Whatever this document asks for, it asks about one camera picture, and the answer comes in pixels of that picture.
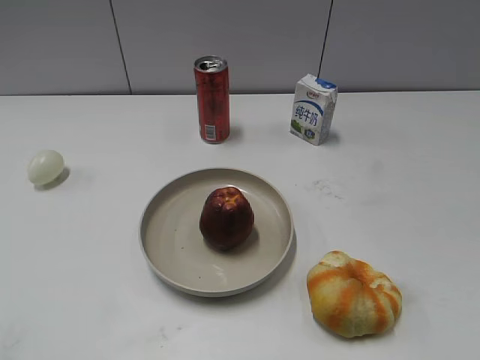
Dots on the dark red apple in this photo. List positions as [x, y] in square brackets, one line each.
[227, 219]

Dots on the beige round plate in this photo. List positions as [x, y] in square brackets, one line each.
[177, 253]

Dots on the white milk carton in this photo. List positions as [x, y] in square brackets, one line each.
[313, 109]

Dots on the red soda can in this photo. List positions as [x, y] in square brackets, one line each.
[211, 74]

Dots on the white egg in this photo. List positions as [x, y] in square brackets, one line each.
[45, 167]

